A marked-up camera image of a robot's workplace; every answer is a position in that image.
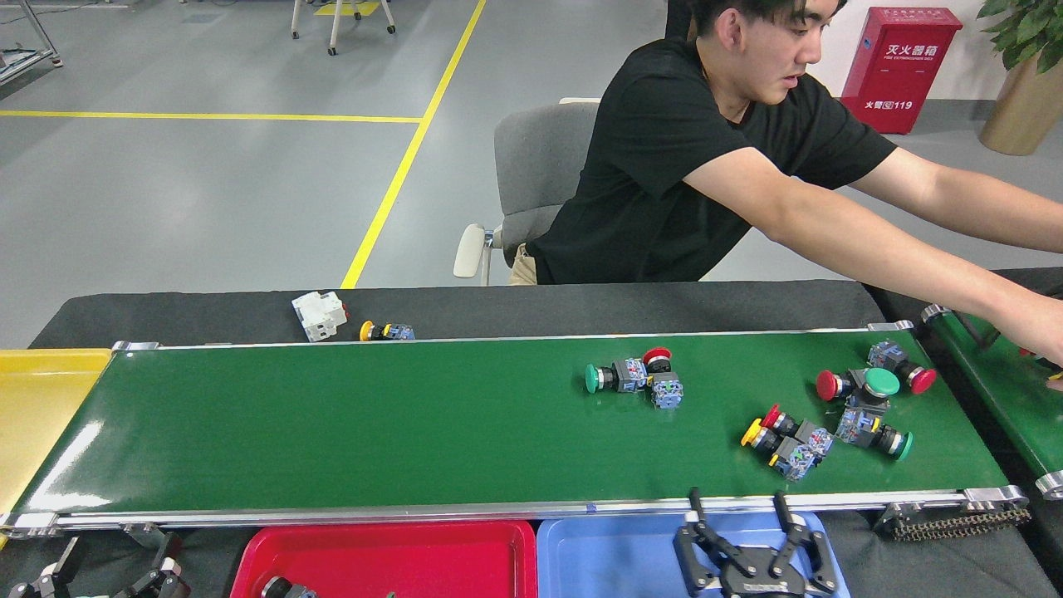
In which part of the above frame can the red plastic tray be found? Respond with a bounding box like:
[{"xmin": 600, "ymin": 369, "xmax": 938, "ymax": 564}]
[{"xmin": 230, "ymin": 520, "xmax": 538, "ymax": 598}]

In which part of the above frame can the narrow green conveyor belt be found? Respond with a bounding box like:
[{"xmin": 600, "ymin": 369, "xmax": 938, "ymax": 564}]
[{"xmin": 922, "ymin": 303, "xmax": 1063, "ymax": 499}]

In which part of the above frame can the red fire extinguisher cabinet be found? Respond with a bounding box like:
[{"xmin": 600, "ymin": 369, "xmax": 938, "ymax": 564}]
[{"xmin": 840, "ymin": 7, "xmax": 964, "ymax": 135}]

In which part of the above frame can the person's right hand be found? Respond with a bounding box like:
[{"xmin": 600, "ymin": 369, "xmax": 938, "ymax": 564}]
[{"xmin": 992, "ymin": 289, "xmax": 1063, "ymax": 370}]

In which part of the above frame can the red mushroom push button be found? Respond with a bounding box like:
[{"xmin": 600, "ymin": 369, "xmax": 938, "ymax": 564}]
[{"xmin": 816, "ymin": 369, "xmax": 865, "ymax": 403}]

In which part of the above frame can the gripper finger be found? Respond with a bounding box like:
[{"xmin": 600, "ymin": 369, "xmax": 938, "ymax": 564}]
[
  {"xmin": 8, "ymin": 538, "xmax": 84, "ymax": 598},
  {"xmin": 768, "ymin": 492, "xmax": 836, "ymax": 596},
  {"xmin": 673, "ymin": 488, "xmax": 752, "ymax": 596},
  {"xmin": 116, "ymin": 532, "xmax": 192, "ymax": 598}
]

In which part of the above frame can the blue plastic tray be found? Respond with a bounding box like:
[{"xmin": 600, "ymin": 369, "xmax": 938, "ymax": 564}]
[{"xmin": 536, "ymin": 509, "xmax": 852, "ymax": 598}]

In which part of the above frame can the green leafy plant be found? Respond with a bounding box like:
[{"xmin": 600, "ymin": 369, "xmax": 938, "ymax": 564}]
[{"xmin": 977, "ymin": 0, "xmax": 1063, "ymax": 74}]

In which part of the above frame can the person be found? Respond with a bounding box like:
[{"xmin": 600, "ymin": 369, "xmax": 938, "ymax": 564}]
[{"xmin": 508, "ymin": 0, "xmax": 1063, "ymax": 391}]

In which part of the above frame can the silver metal rack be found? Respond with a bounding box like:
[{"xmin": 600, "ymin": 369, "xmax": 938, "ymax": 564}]
[{"xmin": 0, "ymin": 0, "xmax": 63, "ymax": 84}]

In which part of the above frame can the white wheeled stand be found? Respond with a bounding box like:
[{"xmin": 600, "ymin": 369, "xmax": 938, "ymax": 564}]
[{"xmin": 291, "ymin": 0, "xmax": 397, "ymax": 56}]

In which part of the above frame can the grey office chair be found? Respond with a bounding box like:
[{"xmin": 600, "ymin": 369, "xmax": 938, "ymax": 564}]
[{"xmin": 453, "ymin": 98, "xmax": 600, "ymax": 287}]

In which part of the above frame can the black cable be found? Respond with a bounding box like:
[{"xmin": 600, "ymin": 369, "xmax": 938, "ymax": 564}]
[{"xmin": 955, "ymin": 309, "xmax": 1006, "ymax": 350}]

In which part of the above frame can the green push button switch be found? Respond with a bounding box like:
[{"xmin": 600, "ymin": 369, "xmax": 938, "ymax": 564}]
[
  {"xmin": 834, "ymin": 405, "xmax": 914, "ymax": 463},
  {"xmin": 584, "ymin": 359, "xmax": 650, "ymax": 395}
]

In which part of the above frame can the yellow plastic tray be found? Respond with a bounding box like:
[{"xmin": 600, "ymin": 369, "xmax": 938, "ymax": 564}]
[{"xmin": 0, "ymin": 349, "xmax": 113, "ymax": 549}]

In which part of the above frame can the wide green conveyor belt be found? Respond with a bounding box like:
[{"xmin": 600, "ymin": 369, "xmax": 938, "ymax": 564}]
[{"xmin": 0, "ymin": 320, "xmax": 1031, "ymax": 541}]

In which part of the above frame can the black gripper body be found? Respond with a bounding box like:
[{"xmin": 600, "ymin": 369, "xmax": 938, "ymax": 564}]
[{"xmin": 710, "ymin": 571, "xmax": 805, "ymax": 598}]

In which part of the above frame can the white circuit breaker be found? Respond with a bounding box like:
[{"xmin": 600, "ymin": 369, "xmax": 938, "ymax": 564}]
[{"xmin": 291, "ymin": 291, "xmax": 349, "ymax": 343}]

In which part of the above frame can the black drive chain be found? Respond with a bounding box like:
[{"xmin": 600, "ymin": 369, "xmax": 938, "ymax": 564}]
[{"xmin": 876, "ymin": 501, "xmax": 1032, "ymax": 543}]

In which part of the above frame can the green mushroom push button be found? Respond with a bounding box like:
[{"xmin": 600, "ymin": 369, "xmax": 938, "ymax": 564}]
[{"xmin": 845, "ymin": 367, "xmax": 901, "ymax": 419}]

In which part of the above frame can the gold plant pot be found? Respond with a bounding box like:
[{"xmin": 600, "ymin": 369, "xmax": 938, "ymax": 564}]
[{"xmin": 980, "ymin": 54, "xmax": 1063, "ymax": 157}]

